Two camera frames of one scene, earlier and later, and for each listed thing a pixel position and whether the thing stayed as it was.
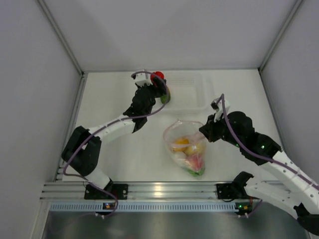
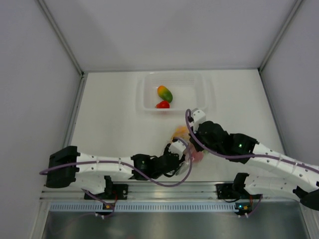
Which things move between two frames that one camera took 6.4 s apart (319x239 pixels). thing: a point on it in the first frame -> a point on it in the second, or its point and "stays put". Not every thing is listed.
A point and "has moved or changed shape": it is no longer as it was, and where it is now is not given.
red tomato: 155,74 -> 163,104
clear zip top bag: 187,145 has moved or changed shape
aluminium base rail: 75,190 stays put
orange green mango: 165,99 stays put
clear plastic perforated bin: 191,91 stays put
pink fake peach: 196,162 has moved or changed shape
